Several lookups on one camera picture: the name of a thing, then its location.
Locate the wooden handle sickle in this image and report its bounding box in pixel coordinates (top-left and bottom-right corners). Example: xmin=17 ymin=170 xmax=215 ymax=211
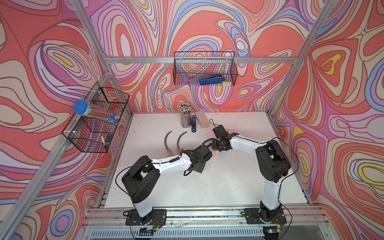
xmin=164 ymin=130 xmax=175 ymax=157
xmin=177 ymin=132 xmax=187 ymax=154

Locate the pink terry rag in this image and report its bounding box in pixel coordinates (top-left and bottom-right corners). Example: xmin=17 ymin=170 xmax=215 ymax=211
xmin=212 ymin=130 xmax=239 ymax=158

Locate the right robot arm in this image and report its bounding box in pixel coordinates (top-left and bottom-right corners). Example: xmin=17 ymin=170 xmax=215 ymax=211
xmin=212 ymin=125 xmax=291 ymax=219

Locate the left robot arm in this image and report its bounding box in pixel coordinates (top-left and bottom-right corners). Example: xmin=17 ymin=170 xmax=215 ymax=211
xmin=121 ymin=145 xmax=213 ymax=218

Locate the pink rectangular box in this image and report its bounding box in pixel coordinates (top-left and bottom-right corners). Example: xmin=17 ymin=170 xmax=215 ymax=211
xmin=195 ymin=111 xmax=210 ymax=129

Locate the blue stapler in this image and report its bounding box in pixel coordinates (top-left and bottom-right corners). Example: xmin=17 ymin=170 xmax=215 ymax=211
xmin=191 ymin=115 xmax=197 ymax=133

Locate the cup of coloured pencils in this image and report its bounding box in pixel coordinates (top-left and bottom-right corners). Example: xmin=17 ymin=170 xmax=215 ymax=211
xmin=179 ymin=103 xmax=192 ymax=128

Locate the blue tool in basket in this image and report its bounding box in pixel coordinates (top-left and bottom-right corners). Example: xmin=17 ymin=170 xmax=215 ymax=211
xmin=200 ymin=75 xmax=225 ymax=86

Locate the blue cap pencil tube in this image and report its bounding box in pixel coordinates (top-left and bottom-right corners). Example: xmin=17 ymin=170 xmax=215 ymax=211
xmin=73 ymin=100 xmax=120 ymax=125

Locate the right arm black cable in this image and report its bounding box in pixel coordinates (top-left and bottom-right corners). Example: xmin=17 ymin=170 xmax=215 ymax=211
xmin=269 ymin=136 xmax=301 ymax=240

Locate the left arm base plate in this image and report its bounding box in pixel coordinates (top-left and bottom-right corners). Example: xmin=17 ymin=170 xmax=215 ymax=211
xmin=123 ymin=209 xmax=167 ymax=227

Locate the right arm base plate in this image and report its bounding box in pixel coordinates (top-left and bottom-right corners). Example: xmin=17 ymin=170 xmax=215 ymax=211
xmin=240 ymin=208 xmax=287 ymax=226

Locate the black wire basket back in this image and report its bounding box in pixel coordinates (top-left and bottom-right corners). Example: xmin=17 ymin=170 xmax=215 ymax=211
xmin=173 ymin=50 xmax=238 ymax=86

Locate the black wire basket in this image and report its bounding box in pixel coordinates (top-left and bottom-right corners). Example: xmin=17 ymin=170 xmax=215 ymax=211
xmin=62 ymin=83 xmax=130 ymax=153
xmin=173 ymin=50 xmax=238 ymax=86

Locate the black wire basket left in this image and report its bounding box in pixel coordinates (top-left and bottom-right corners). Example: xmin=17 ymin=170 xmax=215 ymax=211
xmin=62 ymin=83 xmax=130 ymax=153

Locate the aluminium front rail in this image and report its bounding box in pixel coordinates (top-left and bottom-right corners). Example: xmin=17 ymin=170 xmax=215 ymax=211
xmin=84 ymin=205 xmax=329 ymax=225

